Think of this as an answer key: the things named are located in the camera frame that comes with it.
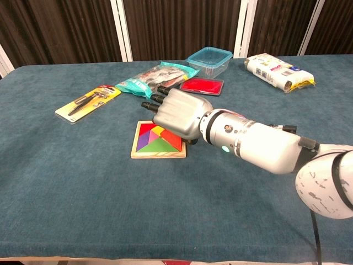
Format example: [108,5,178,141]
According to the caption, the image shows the red tangram triangle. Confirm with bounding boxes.
[140,124,156,136]

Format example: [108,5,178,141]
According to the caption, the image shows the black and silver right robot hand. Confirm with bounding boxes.
[141,86,213,145]

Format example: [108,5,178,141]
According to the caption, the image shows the green tangram triangle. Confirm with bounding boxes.
[136,137,182,153]

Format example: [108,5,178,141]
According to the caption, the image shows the teal clear snack bag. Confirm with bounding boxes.
[115,61,200,100]

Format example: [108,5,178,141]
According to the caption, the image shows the clear container with teal lid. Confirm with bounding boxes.
[186,46,234,79]

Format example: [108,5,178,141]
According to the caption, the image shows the purple tangram parallelogram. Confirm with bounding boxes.
[137,133,152,152]

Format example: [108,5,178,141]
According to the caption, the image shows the red ink pad case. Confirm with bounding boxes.
[179,77,224,97]

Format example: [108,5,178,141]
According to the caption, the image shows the wooden tangram tray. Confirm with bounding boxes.
[130,120,188,160]

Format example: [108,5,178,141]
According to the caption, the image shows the white printed snack package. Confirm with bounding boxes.
[243,52,317,94]

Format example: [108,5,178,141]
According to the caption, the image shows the white metal stand leg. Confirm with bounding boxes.
[110,0,133,62]
[0,44,15,79]
[233,0,259,59]
[297,0,324,56]

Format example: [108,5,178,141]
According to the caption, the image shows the yellow tool blister pack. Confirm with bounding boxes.
[55,84,122,124]

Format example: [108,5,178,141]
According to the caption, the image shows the red triangle piece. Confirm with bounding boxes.
[161,128,184,152]

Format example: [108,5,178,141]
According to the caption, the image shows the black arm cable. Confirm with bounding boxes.
[309,209,323,265]

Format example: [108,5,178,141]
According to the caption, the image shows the teal blue table cloth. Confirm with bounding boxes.
[0,56,353,262]

